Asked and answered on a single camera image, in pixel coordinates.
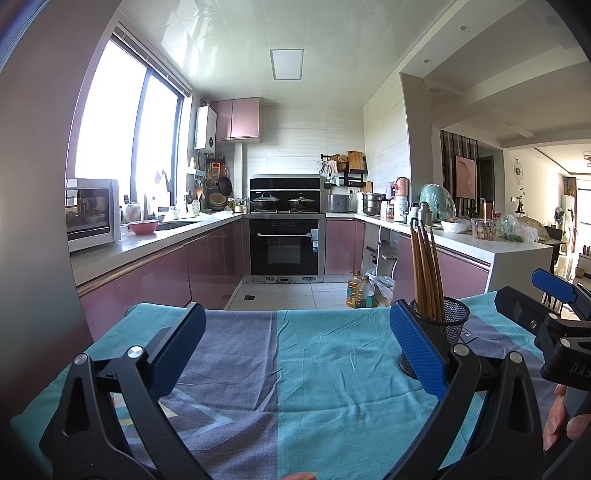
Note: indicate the brown colander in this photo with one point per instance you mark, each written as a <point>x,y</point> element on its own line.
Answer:
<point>218,199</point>

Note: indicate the hanging black pan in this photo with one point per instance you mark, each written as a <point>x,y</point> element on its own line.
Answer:
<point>225,185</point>

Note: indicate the clear plastic container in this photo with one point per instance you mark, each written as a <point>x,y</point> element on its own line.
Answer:
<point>485,230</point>

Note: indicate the bunch of wooden chopsticks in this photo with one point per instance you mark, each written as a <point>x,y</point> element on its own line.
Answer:
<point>422,267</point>

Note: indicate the pink wall picture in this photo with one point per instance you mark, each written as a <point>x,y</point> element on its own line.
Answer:
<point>465,175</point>

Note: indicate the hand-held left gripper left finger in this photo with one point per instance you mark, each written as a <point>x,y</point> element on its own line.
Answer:
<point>182,350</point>

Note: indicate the black pot with glass lid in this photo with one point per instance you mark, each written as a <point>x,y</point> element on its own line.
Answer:
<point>265,203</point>
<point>302,204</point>

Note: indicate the kitchen window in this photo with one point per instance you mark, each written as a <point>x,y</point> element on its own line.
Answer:
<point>111,129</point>

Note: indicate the black range hood panel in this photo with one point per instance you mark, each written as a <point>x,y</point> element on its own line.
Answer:
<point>286,182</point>

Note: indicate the silver toaster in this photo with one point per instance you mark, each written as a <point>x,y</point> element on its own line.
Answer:
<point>338,203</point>

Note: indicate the white kitchen countertop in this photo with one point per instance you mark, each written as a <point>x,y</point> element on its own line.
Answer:
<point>471,243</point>

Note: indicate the pink base cabinets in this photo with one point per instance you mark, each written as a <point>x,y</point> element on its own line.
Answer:
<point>461,272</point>
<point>161,281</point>

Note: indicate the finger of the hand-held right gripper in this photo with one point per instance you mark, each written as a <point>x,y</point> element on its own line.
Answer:
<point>521,307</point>
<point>554,284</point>

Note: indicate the person's right hand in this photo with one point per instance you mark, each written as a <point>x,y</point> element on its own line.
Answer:
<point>556,420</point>

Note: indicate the blue striped tablecloth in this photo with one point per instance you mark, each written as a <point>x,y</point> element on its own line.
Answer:
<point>323,369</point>

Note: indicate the white water heater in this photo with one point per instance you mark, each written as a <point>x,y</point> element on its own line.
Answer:
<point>206,129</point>

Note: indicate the white bowl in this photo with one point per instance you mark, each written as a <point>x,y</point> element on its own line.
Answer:
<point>455,226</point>

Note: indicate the wooden cutting board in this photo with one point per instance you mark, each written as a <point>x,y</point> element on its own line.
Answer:
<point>356,161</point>

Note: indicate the black wall rack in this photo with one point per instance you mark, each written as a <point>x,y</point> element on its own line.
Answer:
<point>351,176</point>

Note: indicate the white microwave oven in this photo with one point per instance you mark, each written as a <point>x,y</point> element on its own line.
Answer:
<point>90,214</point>

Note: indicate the plastic bag with greens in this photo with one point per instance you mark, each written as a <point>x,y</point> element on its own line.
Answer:
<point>512,228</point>

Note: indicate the black mesh utensil holder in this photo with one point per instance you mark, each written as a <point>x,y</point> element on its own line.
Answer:
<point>455,323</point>

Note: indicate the copper tumbler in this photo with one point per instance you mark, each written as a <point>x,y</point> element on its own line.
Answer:
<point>485,208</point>

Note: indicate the pink bowl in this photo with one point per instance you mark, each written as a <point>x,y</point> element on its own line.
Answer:
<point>143,227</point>

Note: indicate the steel stock pot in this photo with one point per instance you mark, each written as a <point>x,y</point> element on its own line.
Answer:
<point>372,204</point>

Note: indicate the steel thermos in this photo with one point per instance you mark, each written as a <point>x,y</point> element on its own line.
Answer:
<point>425,213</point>

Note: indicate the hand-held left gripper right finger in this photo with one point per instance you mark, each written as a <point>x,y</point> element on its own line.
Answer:
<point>415,346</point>

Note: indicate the square ceiling light panel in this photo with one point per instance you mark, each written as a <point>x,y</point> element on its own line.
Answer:
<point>287,64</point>

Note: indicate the white plastic bag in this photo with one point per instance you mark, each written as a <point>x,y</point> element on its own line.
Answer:
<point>382,288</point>

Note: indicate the person's left hand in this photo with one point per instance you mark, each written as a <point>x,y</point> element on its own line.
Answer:
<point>302,476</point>

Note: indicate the round wall clock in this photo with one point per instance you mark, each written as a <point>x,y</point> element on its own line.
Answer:
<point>519,168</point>

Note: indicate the yellow cooking oil bottle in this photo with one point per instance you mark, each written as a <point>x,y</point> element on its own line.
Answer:
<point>354,290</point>

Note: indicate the black built-in oven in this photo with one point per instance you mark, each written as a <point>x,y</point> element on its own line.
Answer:
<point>284,251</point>

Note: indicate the dark slatted wall panel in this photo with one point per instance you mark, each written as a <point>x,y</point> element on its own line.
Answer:
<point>447,166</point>

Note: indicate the sink faucet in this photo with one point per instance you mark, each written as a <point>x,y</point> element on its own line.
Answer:
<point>147,207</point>

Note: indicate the dark sauce plastic bottle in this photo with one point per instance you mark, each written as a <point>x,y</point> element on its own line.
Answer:
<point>367,293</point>

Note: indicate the pink wall cabinet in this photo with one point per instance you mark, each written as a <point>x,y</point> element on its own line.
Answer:
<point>240,117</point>

